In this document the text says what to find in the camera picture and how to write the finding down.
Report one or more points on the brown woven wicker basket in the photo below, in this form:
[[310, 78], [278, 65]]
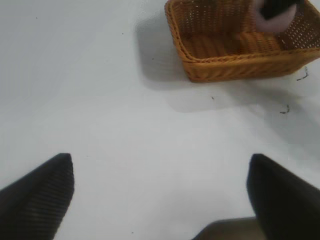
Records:
[[240, 65]]

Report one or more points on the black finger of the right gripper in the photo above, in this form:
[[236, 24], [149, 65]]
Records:
[[280, 7]]

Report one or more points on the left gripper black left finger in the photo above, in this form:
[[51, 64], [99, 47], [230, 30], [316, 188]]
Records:
[[37, 200]]

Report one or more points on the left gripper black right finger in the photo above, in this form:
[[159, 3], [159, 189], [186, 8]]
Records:
[[287, 205]]

